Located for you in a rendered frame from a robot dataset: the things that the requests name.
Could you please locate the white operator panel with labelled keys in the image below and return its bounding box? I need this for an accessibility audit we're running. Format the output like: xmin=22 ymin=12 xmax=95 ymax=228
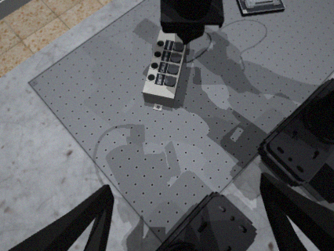
xmin=143 ymin=30 xmax=187 ymax=111

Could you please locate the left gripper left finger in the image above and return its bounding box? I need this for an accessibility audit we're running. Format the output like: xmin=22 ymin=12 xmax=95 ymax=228
xmin=8 ymin=184 xmax=114 ymax=251

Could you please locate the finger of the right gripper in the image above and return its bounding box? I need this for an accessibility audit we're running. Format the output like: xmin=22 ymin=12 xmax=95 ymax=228
xmin=177 ymin=34 xmax=188 ymax=45
xmin=185 ymin=33 xmax=204 ymax=45

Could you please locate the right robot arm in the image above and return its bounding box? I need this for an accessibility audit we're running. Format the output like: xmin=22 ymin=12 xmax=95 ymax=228
xmin=267 ymin=79 xmax=334 ymax=182

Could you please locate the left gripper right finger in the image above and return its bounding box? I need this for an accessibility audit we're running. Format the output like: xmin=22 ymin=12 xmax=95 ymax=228
xmin=260 ymin=173 xmax=334 ymax=251

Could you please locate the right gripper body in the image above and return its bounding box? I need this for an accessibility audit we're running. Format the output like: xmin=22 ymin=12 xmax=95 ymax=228
xmin=160 ymin=0 xmax=224 ymax=34

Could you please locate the white multi-well plate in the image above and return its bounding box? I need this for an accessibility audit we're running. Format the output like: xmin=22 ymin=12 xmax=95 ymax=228
xmin=246 ymin=0 xmax=278 ymax=7

